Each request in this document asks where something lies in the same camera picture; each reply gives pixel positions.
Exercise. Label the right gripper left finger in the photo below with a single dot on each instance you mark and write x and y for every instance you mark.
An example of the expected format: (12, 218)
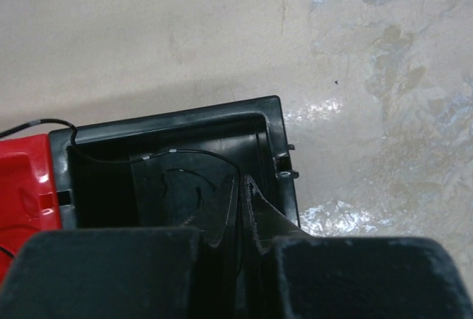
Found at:
(187, 271)

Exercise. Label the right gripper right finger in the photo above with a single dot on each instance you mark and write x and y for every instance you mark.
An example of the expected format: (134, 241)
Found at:
(292, 274)

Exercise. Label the black plastic bin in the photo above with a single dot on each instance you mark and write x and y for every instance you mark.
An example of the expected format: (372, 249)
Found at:
(158, 170)

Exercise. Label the red plastic bin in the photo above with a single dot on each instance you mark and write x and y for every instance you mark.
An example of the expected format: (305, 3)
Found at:
(29, 202)

